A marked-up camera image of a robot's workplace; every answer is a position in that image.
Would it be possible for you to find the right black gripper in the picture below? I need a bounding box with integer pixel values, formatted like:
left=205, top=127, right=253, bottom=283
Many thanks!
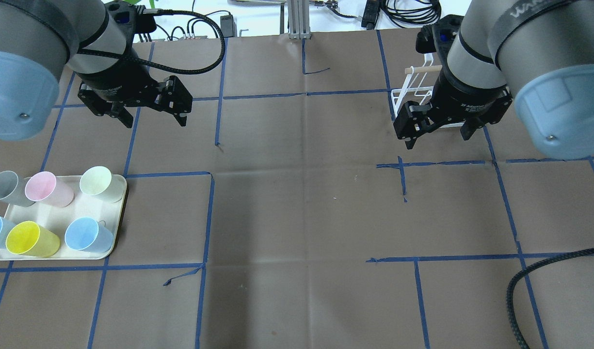
left=393, top=78, right=513, bottom=150

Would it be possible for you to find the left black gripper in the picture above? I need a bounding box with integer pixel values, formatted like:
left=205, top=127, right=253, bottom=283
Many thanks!
left=78, top=68, right=193, bottom=128

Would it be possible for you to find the white plastic cup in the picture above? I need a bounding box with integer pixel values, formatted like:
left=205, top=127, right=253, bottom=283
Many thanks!
left=79, top=166, right=126, bottom=203

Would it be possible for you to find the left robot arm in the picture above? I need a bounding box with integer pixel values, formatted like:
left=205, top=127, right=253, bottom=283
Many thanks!
left=0, top=0, right=193, bottom=141

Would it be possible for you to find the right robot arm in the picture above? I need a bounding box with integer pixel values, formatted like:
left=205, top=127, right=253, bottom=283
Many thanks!
left=393, top=0, right=594, bottom=160

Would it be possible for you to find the pink plastic cup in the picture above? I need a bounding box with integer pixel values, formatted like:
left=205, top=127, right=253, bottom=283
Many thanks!
left=24, top=172, right=75, bottom=207

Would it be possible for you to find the grey plastic cup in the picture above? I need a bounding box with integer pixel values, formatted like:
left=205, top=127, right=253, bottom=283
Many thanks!
left=0, top=171, right=35, bottom=207

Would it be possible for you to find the yellow plastic cup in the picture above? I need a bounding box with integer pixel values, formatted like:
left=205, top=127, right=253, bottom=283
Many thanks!
left=5, top=221, right=61, bottom=258

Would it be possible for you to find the cream plastic tray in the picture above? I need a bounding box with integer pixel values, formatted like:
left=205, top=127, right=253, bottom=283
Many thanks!
left=3, top=176, right=125, bottom=260

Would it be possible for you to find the white wire cup rack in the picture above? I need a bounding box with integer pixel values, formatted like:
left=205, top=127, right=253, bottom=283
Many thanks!
left=390, top=53, right=442, bottom=121

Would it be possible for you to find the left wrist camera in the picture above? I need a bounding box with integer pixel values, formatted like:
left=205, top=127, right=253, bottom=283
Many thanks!
left=104, top=0, right=157, bottom=34

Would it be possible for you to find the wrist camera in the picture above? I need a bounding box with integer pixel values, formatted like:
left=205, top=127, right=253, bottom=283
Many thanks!
left=104, top=0, right=157, bottom=34
left=415, top=14, right=465, bottom=55

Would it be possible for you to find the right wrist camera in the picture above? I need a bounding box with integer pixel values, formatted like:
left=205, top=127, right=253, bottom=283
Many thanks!
left=415, top=14, right=465, bottom=55

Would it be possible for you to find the aluminium frame post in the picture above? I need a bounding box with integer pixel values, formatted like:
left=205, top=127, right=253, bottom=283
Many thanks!
left=286, top=0, right=311, bottom=39

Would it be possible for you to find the black braided cable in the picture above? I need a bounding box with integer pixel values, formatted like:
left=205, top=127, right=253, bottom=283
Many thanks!
left=506, top=245, right=594, bottom=349

